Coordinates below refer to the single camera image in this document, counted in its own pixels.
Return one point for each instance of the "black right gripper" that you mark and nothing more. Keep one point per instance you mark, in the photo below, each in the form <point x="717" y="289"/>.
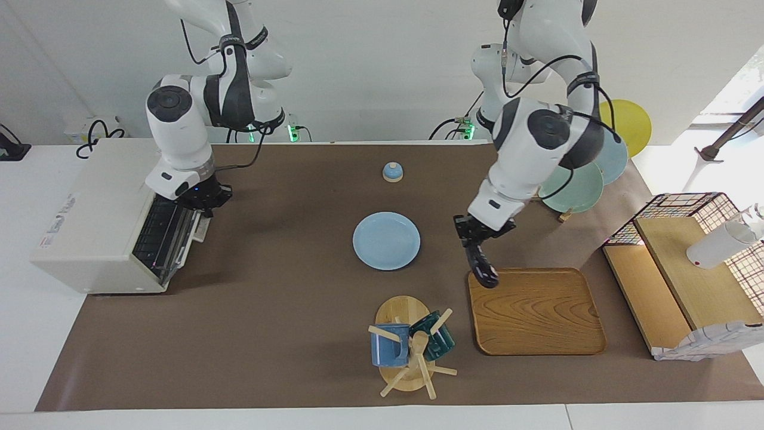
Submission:
<point x="206" y="194"/>

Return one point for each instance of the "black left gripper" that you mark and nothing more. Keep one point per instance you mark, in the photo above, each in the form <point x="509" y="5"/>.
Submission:
<point x="477" y="230"/>

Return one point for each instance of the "dark purple eggplant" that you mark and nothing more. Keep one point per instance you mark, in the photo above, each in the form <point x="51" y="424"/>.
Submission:
<point x="488" y="276"/>

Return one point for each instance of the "light blue plate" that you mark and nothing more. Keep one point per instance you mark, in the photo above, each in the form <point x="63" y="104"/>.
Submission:
<point x="386" y="241"/>

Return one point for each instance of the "cream toaster oven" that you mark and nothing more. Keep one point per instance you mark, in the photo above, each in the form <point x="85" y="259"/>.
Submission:
<point x="89" y="227"/>

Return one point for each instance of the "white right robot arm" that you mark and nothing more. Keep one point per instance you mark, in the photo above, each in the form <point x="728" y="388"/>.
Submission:
<point x="179" y="119"/>

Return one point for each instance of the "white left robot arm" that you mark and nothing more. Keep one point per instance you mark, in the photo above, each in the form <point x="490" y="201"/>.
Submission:
<point x="537" y="137"/>

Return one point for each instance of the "wooden serving tray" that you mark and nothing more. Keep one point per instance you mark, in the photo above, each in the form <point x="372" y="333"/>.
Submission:
<point x="537" y="316"/>

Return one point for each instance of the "wooden plate rack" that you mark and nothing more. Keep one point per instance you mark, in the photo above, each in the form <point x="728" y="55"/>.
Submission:
<point x="565" y="216"/>

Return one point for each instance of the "wooden mug tree stand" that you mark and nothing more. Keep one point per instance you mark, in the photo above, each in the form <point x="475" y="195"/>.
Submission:
<point x="403" y="310"/>

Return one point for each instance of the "dark green mug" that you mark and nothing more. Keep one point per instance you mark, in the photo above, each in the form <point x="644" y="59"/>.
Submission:
<point x="439" y="340"/>

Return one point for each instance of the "small blue white bowl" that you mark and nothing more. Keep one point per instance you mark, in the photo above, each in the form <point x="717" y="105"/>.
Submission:
<point x="393" y="172"/>

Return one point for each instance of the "pale green plate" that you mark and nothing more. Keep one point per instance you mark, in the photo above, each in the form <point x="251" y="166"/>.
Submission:
<point x="576" y="191"/>

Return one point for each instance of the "brown table mat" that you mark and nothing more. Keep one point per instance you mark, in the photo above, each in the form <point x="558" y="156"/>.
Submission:
<point x="268" y="328"/>

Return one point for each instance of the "blue enamel mug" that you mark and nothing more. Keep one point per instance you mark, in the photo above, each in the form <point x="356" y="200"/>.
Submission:
<point x="388" y="349"/>

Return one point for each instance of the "white power strip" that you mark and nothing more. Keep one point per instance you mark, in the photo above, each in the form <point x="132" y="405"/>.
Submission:
<point x="74" y="134"/>

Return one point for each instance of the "pale blue racked plate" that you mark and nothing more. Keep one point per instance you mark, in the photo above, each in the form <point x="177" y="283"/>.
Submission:
<point x="615" y="161"/>

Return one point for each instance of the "yellow plate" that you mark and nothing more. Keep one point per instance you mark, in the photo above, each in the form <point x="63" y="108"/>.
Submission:
<point x="632" y="122"/>

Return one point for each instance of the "black clamp device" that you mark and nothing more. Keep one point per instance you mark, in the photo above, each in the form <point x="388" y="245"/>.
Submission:
<point x="12" y="149"/>

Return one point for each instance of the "wooden step shelf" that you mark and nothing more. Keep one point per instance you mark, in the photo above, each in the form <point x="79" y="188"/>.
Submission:
<point x="698" y="280"/>

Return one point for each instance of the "white cylinder bottle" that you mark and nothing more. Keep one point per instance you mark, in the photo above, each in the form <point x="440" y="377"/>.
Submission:
<point x="716" y="248"/>

